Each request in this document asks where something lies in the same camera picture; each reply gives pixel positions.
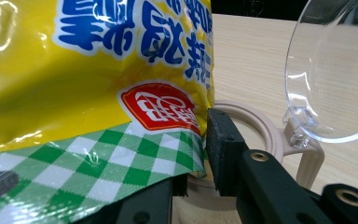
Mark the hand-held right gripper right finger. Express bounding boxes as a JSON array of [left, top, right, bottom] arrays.
[[206, 107, 334, 224]]

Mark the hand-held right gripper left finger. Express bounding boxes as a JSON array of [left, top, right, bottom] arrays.
[[83, 174, 189, 224]]

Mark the clear jar with hinged lid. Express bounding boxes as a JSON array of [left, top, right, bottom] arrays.
[[171, 0, 358, 224]]

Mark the yellow snack packet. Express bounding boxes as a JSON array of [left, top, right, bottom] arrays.
[[0, 0, 215, 224]]

